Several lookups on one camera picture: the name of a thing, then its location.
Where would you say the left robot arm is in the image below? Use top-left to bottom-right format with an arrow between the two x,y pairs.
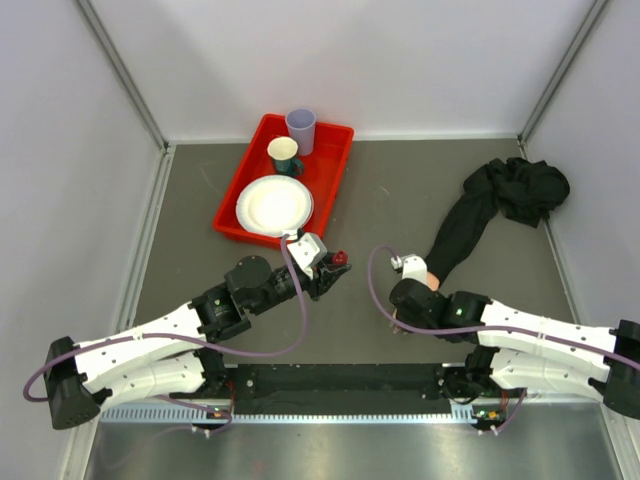
43,251 -> 351,430

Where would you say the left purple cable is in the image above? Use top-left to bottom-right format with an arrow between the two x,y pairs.
23,232 -> 309,404

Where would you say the black sleeve cloth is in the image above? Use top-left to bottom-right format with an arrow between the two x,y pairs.
425,157 -> 570,283

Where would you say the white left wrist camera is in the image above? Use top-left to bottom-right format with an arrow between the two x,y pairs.
286,230 -> 328,278

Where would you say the red plastic tray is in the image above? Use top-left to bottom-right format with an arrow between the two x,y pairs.
212,113 -> 354,249

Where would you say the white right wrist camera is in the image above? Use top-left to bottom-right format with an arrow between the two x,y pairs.
390,254 -> 428,286

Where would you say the green mug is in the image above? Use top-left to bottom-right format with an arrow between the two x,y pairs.
271,156 -> 305,177

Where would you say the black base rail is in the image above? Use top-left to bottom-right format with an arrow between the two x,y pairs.
230,364 -> 451,415

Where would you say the lavender plastic cup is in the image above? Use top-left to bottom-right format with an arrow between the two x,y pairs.
285,108 -> 316,156

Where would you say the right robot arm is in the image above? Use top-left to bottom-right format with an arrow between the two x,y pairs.
389,279 -> 639,419

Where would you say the red nail polish bottle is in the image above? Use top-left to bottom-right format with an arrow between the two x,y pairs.
332,250 -> 348,265

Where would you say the purple cable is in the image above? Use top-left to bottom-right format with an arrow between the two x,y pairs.
23,232 -> 309,404
367,244 -> 640,374

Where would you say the white paper plate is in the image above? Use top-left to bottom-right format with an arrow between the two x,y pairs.
235,175 -> 314,238

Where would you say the mannequin hand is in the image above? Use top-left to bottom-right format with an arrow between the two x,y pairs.
390,271 -> 440,335

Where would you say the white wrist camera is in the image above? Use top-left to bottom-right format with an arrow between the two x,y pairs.
286,230 -> 328,278
390,254 -> 428,286

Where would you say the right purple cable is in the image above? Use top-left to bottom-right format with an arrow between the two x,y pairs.
367,244 -> 640,374

